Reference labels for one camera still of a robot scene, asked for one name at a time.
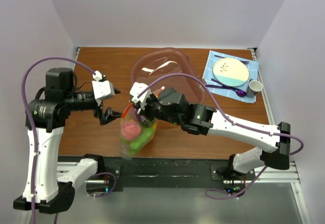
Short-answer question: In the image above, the grey white mug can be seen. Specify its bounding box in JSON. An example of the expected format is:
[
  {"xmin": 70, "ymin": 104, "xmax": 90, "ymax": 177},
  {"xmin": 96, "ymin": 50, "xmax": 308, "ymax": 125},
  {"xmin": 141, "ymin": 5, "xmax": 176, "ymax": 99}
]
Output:
[{"xmin": 246, "ymin": 79, "xmax": 263, "ymax": 98}]

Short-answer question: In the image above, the purple spoon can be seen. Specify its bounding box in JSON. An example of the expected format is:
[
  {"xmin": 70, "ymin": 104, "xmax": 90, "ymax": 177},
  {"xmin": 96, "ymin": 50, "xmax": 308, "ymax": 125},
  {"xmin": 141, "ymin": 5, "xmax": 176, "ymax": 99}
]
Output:
[{"xmin": 205, "ymin": 84, "xmax": 247, "ymax": 98}]

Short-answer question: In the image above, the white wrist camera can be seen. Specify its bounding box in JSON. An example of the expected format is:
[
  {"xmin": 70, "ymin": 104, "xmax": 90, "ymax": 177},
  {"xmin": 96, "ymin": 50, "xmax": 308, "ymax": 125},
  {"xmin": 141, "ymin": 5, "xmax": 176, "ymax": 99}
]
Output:
[
  {"xmin": 129, "ymin": 82, "xmax": 151, "ymax": 107},
  {"xmin": 92, "ymin": 71, "xmax": 115, "ymax": 101}
]

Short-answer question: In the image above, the blue checked cloth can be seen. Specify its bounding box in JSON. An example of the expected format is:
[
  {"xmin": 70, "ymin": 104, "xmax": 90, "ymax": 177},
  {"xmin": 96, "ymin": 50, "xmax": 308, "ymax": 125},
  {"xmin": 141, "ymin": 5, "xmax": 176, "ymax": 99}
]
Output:
[{"xmin": 202, "ymin": 50, "xmax": 259, "ymax": 104}]

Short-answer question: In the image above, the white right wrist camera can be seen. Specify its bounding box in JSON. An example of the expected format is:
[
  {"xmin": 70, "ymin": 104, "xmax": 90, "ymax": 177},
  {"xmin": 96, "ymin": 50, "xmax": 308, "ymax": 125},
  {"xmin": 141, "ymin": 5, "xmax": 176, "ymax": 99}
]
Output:
[{"xmin": 129, "ymin": 82, "xmax": 151, "ymax": 107}]

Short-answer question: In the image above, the clear plastic bowl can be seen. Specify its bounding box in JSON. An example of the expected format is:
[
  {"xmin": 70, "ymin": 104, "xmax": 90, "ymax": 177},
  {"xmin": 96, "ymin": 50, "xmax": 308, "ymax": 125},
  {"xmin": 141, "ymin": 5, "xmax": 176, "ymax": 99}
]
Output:
[{"xmin": 130, "ymin": 47, "xmax": 207, "ymax": 108}]

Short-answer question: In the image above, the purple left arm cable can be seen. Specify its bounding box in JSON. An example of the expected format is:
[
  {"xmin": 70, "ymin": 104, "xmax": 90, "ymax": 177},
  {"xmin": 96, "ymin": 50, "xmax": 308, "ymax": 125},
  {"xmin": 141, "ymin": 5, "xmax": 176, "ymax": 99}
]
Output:
[{"xmin": 21, "ymin": 56, "xmax": 101, "ymax": 224}]

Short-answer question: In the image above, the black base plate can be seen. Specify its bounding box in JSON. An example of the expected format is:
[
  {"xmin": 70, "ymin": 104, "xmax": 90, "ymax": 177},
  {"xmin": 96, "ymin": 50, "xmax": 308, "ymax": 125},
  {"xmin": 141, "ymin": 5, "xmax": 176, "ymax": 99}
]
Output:
[{"xmin": 57, "ymin": 155, "xmax": 256, "ymax": 193}]

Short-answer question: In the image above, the clear zip top bag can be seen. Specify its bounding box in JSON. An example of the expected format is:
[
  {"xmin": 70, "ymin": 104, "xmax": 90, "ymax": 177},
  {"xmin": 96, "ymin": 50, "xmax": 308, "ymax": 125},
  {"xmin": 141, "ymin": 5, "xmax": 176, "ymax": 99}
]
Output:
[{"xmin": 120, "ymin": 103, "xmax": 157, "ymax": 160}]

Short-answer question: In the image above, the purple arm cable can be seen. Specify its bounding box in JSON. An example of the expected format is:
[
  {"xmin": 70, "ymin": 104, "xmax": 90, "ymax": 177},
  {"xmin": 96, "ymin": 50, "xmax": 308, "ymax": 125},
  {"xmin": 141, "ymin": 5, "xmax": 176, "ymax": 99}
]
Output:
[
  {"xmin": 138, "ymin": 73, "xmax": 305, "ymax": 200},
  {"xmin": 21, "ymin": 56, "xmax": 101, "ymax": 224}
]

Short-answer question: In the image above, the purple fork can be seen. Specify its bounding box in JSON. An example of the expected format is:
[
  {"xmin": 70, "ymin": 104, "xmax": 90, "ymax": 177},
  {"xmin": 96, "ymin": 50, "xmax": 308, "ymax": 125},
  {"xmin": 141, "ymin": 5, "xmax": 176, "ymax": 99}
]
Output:
[{"xmin": 211, "ymin": 79, "xmax": 238, "ymax": 91}]

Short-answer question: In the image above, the cream and blue plate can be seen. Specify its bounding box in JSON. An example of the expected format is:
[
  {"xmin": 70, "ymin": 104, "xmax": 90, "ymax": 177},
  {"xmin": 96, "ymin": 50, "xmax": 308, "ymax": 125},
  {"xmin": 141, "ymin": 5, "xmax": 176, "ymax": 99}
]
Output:
[{"xmin": 212, "ymin": 58, "xmax": 249, "ymax": 87}]

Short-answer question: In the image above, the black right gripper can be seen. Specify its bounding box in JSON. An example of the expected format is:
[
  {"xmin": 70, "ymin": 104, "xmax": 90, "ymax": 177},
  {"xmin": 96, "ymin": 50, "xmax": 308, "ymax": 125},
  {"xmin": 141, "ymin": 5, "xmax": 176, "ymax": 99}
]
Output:
[{"xmin": 133, "ymin": 93, "xmax": 182, "ymax": 125}]

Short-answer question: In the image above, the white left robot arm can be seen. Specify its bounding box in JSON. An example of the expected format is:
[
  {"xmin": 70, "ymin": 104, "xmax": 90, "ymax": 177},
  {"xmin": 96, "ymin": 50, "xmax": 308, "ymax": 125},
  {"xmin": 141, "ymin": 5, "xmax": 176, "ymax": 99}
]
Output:
[{"xmin": 13, "ymin": 68, "xmax": 121, "ymax": 214}]

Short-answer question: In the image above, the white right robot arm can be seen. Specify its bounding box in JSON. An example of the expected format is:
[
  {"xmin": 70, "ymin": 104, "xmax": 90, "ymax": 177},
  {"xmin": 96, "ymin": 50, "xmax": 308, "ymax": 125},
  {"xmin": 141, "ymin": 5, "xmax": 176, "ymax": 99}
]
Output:
[{"xmin": 120, "ymin": 82, "xmax": 290, "ymax": 180}]

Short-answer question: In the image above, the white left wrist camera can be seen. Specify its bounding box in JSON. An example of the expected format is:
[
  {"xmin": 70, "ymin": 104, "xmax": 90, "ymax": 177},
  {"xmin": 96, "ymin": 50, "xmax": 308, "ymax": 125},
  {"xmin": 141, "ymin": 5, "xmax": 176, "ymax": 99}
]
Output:
[{"xmin": 92, "ymin": 71, "xmax": 115, "ymax": 101}]

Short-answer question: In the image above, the pink fake peach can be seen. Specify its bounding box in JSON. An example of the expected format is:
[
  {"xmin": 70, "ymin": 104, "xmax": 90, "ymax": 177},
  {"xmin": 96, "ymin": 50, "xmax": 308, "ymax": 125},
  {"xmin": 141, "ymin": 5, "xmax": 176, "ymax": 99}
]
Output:
[{"xmin": 121, "ymin": 121, "xmax": 141, "ymax": 141}]

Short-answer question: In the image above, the green fake cucumber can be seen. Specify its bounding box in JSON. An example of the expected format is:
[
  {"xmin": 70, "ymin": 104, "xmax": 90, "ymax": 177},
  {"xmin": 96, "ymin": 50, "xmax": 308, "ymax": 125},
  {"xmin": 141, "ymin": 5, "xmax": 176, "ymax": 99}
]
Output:
[{"xmin": 129, "ymin": 127, "xmax": 155, "ymax": 150}]

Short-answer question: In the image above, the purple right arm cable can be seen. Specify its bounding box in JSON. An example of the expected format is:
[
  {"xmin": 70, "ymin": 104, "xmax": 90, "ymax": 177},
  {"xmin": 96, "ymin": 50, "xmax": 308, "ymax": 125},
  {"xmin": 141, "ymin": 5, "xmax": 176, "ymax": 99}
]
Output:
[{"xmin": 138, "ymin": 73, "xmax": 305, "ymax": 200}]

